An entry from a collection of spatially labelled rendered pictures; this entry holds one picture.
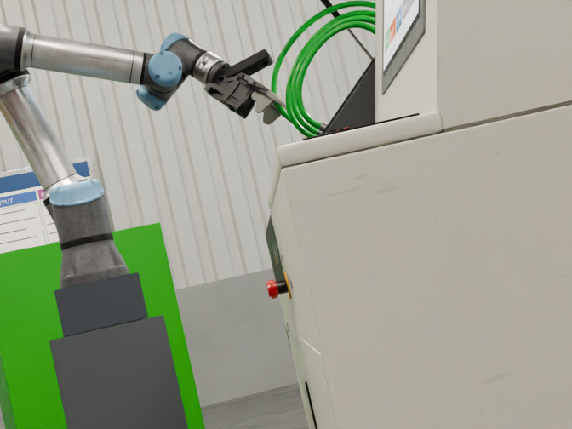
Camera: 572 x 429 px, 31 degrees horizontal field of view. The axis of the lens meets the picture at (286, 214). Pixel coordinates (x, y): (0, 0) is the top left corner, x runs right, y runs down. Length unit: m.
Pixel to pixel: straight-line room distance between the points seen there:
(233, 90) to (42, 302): 3.21
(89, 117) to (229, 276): 1.79
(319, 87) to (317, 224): 7.96
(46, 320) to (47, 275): 0.23
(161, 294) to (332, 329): 4.27
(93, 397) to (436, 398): 1.00
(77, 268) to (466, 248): 1.10
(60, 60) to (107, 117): 6.62
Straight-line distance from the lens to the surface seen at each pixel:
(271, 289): 1.94
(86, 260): 2.26
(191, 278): 8.84
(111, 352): 2.20
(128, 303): 2.24
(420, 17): 1.54
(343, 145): 1.37
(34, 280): 5.51
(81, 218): 2.28
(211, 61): 2.49
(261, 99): 2.42
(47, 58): 2.38
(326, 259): 1.36
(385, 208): 1.37
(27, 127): 2.47
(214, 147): 9.03
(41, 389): 5.50
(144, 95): 2.49
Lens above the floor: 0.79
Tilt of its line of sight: 4 degrees up
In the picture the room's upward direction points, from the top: 13 degrees counter-clockwise
